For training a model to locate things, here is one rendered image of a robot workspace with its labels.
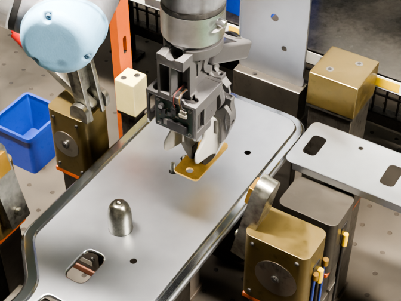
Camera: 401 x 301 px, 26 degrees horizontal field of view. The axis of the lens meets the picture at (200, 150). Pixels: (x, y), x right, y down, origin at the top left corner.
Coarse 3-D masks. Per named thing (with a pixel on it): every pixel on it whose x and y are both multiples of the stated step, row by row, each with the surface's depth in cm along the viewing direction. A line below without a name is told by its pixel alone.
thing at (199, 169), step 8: (224, 144) 119; (184, 160) 116; (192, 160) 116; (216, 160) 117; (176, 168) 115; (184, 168) 115; (192, 168) 115; (200, 168) 115; (208, 168) 116; (184, 176) 114; (192, 176) 114; (200, 176) 114
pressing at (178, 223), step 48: (240, 96) 135; (144, 144) 127; (240, 144) 127; (288, 144) 127; (96, 192) 119; (144, 192) 119; (192, 192) 119; (240, 192) 119; (48, 240) 113; (96, 240) 113; (144, 240) 113; (192, 240) 113; (48, 288) 107; (96, 288) 107; (144, 288) 107
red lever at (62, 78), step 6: (12, 36) 122; (18, 36) 122; (18, 42) 122; (48, 72) 123; (54, 72) 122; (54, 78) 123; (60, 78) 122; (66, 78) 123; (66, 84) 123; (90, 96) 123; (90, 102) 123; (96, 102) 123
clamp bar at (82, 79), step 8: (88, 64) 120; (72, 72) 118; (80, 72) 118; (88, 72) 121; (96, 72) 121; (72, 80) 120; (80, 80) 119; (88, 80) 122; (96, 80) 122; (72, 88) 121; (80, 88) 120; (88, 88) 123; (96, 88) 122; (80, 96) 121; (96, 96) 123; (88, 104) 122
